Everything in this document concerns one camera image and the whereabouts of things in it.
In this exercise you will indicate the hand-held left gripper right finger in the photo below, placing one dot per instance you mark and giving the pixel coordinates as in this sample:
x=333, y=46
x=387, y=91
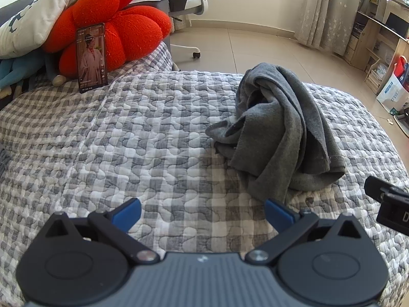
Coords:
x=278, y=213

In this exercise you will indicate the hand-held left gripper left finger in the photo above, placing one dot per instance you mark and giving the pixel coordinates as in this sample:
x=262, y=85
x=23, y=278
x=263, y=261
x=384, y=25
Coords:
x=129, y=213

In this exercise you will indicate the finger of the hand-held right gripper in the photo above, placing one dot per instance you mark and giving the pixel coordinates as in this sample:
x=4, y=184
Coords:
x=375, y=187

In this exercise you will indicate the grey ruffled shirt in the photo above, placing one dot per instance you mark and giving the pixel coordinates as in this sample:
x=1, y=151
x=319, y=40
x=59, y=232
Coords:
x=287, y=118

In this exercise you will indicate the grey checkered quilted bed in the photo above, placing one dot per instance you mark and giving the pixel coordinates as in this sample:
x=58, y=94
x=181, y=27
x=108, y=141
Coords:
x=127, y=134

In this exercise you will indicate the white shopping bag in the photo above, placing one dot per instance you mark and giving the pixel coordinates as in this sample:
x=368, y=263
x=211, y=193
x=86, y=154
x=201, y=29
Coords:
x=393, y=94

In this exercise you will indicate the wooden file rack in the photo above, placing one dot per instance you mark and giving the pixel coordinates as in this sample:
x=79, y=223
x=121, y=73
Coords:
x=375, y=76

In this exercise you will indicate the red bag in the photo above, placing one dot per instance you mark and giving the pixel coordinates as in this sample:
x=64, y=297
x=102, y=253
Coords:
x=401, y=70

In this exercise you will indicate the wooden computer desk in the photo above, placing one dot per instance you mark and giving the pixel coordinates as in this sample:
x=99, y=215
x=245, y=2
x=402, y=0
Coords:
x=370, y=38

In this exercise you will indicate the black smartphone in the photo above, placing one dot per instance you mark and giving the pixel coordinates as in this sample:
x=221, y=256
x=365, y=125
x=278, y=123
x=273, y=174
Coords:
x=92, y=57

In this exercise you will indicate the black laptop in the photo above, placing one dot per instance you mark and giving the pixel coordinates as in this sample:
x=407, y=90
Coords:
x=397, y=25

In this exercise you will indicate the blue plush toy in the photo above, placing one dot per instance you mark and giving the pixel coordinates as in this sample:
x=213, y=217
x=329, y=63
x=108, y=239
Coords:
x=16, y=70

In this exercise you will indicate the grey star curtain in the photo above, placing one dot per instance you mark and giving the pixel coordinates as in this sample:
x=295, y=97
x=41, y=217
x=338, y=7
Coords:
x=329, y=9

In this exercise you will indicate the red flower cushion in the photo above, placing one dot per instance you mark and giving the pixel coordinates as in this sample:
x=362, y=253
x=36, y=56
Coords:
x=127, y=25

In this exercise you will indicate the white paper sheet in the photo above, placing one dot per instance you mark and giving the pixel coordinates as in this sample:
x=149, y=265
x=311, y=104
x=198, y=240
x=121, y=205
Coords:
x=150, y=0

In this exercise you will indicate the white printed pillow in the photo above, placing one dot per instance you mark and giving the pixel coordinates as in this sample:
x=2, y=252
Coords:
x=32, y=16

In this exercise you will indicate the dark grey headboard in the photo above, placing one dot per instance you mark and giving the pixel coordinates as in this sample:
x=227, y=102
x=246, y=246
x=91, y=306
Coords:
x=16, y=8

